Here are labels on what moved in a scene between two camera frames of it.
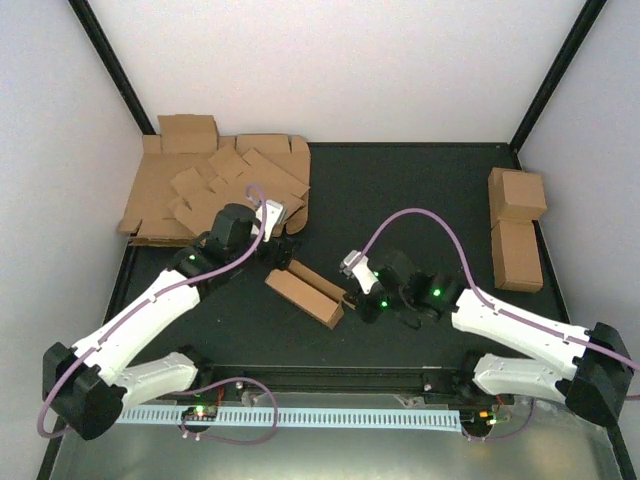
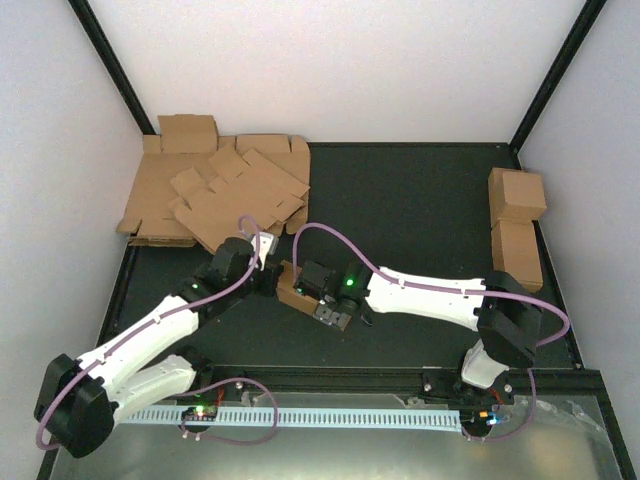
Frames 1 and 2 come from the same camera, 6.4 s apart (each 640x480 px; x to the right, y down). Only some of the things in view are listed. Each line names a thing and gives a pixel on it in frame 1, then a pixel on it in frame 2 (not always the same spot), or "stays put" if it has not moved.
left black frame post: (109, 60) stays put
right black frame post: (569, 49) stays put
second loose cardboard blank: (234, 178) stays put
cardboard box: (515, 195) stays put
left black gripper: (284, 251) to (274, 270)
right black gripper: (370, 314) to (329, 317)
